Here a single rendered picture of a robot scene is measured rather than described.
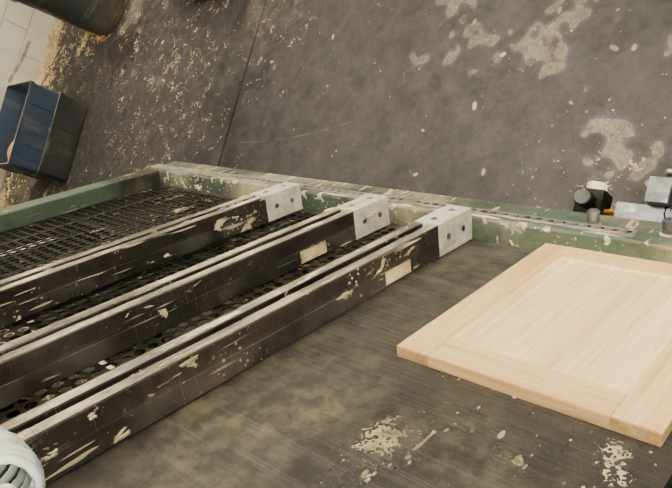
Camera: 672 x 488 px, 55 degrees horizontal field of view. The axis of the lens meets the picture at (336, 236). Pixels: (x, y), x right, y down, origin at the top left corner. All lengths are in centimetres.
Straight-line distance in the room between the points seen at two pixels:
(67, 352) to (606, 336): 81
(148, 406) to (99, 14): 441
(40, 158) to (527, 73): 344
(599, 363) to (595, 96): 162
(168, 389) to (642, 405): 60
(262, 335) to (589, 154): 162
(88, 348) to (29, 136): 387
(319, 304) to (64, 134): 408
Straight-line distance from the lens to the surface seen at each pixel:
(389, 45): 306
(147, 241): 148
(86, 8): 512
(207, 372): 96
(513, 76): 264
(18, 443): 60
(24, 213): 213
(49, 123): 499
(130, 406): 91
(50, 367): 110
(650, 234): 132
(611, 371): 94
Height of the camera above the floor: 211
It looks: 48 degrees down
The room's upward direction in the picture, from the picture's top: 69 degrees counter-clockwise
